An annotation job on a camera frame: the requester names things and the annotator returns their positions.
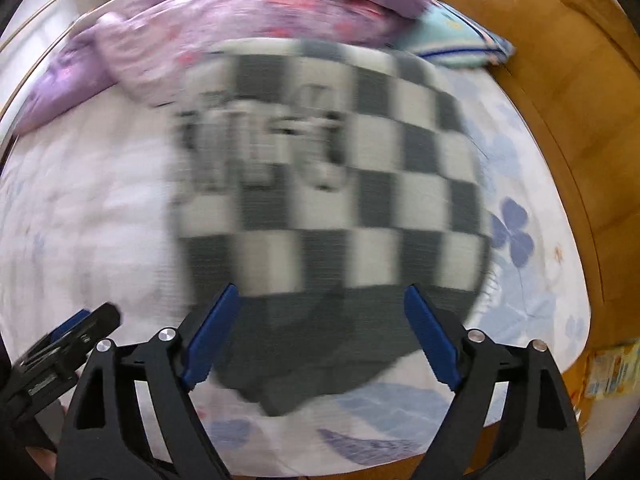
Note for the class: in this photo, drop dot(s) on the bed with floral sheet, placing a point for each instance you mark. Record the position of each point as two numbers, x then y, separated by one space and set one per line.
90 220

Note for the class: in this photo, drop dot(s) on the light blue pillow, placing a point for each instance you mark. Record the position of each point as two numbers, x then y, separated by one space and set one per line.
460 37

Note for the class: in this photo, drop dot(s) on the wooden barre rail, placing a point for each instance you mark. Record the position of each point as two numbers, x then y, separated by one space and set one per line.
45 7
30 75

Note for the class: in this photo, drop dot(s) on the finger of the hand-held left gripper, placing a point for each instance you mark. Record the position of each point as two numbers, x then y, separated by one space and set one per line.
70 324
102 317

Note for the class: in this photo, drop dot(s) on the grey white checkered cardigan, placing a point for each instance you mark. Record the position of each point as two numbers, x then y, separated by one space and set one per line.
325 200

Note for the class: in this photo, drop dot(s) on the yellow packet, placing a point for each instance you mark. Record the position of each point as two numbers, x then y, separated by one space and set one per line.
612 370

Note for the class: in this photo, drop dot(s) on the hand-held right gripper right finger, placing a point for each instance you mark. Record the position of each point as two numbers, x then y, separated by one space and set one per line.
432 340

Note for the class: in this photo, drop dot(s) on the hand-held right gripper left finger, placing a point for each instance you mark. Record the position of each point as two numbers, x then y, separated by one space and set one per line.
210 340

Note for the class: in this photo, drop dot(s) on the purple floral quilt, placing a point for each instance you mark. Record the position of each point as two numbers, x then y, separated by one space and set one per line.
240 20

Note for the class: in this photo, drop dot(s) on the wooden headboard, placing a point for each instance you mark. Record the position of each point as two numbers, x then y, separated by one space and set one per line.
575 110

